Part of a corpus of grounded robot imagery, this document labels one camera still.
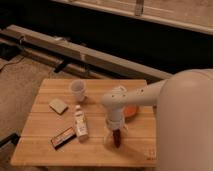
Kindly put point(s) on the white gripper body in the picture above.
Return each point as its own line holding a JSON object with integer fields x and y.
{"x": 115, "y": 119}

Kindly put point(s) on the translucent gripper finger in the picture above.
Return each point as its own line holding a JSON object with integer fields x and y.
{"x": 108, "y": 137}
{"x": 123, "y": 133}

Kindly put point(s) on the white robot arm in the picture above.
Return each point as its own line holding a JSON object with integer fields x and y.
{"x": 184, "y": 121}

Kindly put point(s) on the orange bowl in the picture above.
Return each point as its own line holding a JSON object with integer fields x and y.
{"x": 130, "y": 111}

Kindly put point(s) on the white small bottle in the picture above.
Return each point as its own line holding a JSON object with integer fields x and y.
{"x": 80, "y": 124}

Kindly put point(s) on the wooden table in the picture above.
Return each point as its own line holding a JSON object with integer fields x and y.
{"x": 138, "y": 148}

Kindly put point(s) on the beige sponge block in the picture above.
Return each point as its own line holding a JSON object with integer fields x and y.
{"x": 58, "y": 106}

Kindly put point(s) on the grey metal rail beam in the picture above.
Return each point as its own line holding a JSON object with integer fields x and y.
{"x": 89, "y": 56}

